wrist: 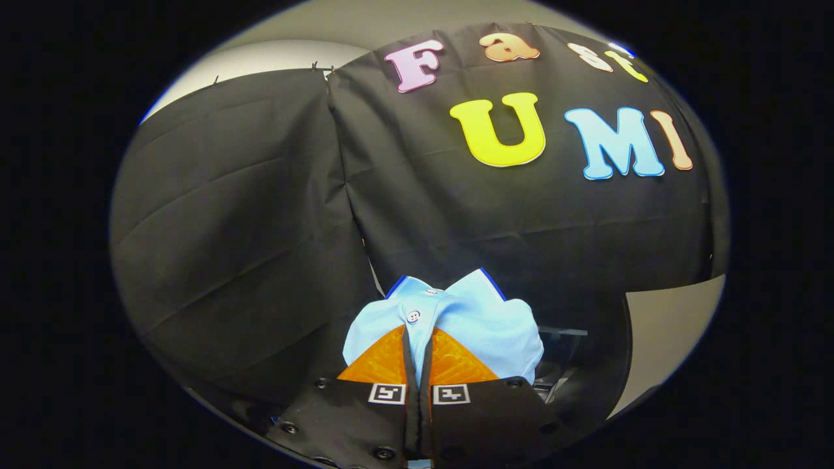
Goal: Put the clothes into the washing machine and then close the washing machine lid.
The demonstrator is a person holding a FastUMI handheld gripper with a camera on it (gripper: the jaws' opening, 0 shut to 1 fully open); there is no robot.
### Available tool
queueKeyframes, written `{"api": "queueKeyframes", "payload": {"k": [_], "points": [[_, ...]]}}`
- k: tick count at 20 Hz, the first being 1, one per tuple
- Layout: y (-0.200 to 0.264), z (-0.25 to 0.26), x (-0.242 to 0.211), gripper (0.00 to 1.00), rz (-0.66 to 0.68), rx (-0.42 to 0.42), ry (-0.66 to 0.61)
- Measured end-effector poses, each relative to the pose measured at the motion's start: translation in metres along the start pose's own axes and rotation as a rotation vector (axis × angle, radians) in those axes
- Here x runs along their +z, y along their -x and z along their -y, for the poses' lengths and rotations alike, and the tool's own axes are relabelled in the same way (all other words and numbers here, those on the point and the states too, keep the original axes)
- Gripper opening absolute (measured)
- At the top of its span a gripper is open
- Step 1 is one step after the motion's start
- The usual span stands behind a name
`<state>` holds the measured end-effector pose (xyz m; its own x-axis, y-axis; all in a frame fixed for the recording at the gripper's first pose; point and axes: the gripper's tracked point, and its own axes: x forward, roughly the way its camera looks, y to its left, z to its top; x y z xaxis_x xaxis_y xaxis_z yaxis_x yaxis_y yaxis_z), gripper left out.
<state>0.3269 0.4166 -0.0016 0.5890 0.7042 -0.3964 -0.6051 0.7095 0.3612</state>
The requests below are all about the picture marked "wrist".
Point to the light blue polo shirt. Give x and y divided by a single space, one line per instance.
482 326

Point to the black backdrop cloth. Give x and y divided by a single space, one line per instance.
260 228

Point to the beige cabinet with dark top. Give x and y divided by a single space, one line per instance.
671 332

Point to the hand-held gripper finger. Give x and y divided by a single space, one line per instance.
412 417
427 417

